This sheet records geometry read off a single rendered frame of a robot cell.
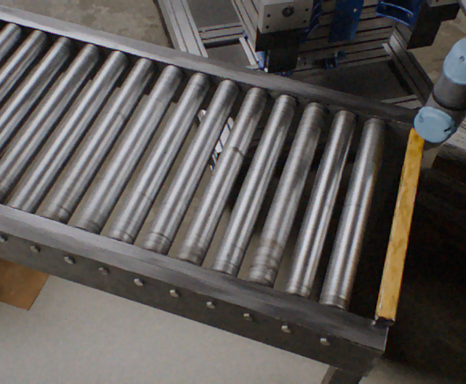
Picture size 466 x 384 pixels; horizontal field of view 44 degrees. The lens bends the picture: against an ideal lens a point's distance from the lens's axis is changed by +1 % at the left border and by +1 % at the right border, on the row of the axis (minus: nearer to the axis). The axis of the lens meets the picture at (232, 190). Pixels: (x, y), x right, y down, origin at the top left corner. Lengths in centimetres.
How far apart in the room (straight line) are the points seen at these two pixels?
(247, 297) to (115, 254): 24
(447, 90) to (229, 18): 143
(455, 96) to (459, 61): 7
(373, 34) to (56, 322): 132
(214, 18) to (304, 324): 165
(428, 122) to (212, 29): 133
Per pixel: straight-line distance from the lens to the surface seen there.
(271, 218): 106
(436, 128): 115
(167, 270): 99
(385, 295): 99
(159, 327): 182
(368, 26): 191
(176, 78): 129
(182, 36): 231
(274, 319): 97
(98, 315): 186
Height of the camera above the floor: 167
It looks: 54 degrees down
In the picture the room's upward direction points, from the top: 4 degrees clockwise
